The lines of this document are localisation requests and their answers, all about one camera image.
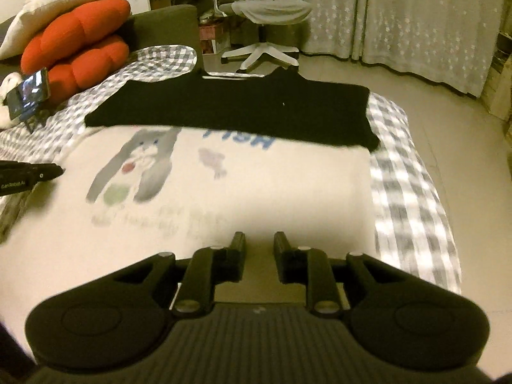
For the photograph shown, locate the dark grey sofa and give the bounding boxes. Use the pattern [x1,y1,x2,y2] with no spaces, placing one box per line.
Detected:
[116,4,204,70]

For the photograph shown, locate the upper red puffy cushion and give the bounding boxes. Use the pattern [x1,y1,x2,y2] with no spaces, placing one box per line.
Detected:
[21,0,131,75]

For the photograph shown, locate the smartphone playing video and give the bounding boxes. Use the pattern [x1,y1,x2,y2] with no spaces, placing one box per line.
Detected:
[8,68,50,121]

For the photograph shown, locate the grey star curtain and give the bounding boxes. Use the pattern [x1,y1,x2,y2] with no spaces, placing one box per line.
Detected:
[300,0,503,97]

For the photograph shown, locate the red puffy cushion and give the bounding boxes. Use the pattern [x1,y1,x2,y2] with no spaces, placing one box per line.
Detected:
[48,35,129,107]
[21,0,131,75]

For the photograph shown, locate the dark blue phone stand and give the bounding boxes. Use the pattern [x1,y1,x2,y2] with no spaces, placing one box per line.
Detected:
[23,108,50,133]

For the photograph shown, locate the white plush toy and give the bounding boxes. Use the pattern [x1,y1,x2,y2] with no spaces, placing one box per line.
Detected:
[0,72,23,131]

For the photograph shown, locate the lower red puffy cushion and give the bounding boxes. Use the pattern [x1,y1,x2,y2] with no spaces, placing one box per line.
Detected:
[48,35,129,107]

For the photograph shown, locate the black and white raglan shirt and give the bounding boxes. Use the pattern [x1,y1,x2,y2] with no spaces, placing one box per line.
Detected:
[0,65,381,353]

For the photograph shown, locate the grey office chair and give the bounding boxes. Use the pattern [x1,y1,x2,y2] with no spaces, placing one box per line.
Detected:
[212,0,312,73]

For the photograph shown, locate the wooden shelf unit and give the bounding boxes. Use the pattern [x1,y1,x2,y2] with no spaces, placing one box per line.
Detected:
[481,31,511,144]

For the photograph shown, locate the white striped pillow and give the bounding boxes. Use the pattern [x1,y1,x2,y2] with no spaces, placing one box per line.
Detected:
[1,0,97,60]

